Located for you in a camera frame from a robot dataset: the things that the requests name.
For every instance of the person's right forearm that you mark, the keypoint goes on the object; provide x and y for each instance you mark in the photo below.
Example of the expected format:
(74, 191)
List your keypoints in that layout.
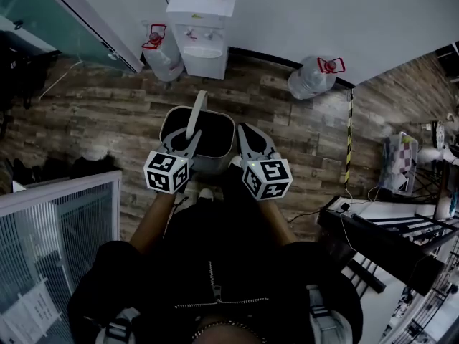
(278, 222)

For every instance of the white paper notice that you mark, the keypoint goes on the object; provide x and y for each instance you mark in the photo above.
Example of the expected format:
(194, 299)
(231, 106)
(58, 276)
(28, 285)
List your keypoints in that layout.
(32, 310)

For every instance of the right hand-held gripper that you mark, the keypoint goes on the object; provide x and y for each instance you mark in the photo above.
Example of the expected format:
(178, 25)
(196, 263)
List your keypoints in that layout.
(269, 179)

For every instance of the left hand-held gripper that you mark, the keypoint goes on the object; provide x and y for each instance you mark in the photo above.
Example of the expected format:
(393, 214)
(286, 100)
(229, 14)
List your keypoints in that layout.
(165, 172)

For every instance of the frosted glass door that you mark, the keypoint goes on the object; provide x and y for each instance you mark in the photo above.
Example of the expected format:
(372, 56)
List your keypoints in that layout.
(46, 23)

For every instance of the clear plastic storage box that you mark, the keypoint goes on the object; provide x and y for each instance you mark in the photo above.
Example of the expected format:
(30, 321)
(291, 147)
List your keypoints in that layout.
(398, 163)

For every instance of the white door frame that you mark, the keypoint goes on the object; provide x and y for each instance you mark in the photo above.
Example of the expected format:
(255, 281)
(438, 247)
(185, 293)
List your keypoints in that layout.
(100, 23)

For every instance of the person's black clothing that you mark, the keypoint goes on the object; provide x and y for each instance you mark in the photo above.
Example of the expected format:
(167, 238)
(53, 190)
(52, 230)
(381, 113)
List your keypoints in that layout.
(215, 235)

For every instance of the white water dispenser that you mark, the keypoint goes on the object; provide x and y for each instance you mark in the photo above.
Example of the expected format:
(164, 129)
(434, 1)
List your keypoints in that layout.
(201, 56)

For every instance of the white shoe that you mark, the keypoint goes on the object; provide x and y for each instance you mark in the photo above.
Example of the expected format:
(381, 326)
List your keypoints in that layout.
(206, 194)
(235, 161)

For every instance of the yellow black hazard strip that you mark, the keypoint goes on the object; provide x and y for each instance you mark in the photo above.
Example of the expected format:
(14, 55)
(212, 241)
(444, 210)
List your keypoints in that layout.
(348, 138)

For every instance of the person's left forearm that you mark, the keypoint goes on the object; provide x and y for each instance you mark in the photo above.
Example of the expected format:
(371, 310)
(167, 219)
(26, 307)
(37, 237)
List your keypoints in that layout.
(152, 220)

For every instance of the glass partition with blinds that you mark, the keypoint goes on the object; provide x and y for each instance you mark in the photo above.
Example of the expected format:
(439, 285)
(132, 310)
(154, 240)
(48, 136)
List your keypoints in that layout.
(43, 235)

